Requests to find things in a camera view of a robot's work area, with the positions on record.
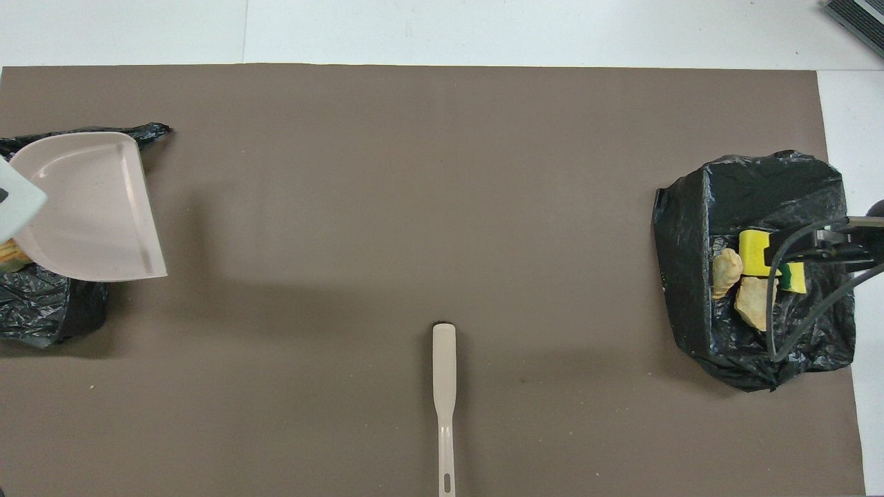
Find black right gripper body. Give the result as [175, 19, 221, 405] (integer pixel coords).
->
[814, 215, 884, 269]

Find yellow sponge with green pad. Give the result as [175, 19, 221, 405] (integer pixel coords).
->
[778, 261, 807, 295]

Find yellow sponge piece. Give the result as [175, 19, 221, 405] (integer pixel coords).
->
[738, 229, 782, 277]

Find beige hand brush black bristles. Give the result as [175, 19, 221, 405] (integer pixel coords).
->
[432, 322, 458, 497]

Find beige plastic dustpan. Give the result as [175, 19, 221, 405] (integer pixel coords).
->
[8, 131, 169, 283]

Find black bag lined pink bin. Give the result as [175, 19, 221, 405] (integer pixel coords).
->
[0, 122, 172, 348]

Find dark ribbed object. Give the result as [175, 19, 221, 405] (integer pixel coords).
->
[824, 0, 884, 59]

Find brown table mat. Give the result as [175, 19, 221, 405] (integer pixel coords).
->
[0, 64, 867, 497]

